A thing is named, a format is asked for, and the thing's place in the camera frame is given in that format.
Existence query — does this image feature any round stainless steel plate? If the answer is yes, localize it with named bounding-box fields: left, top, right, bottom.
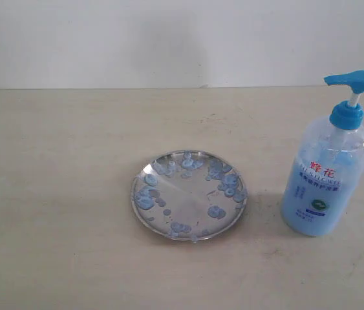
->
left=131, top=150, right=248, bottom=242

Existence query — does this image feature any blue pump lotion bottle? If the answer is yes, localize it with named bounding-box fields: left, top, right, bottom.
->
left=281, top=70, right=364, bottom=236

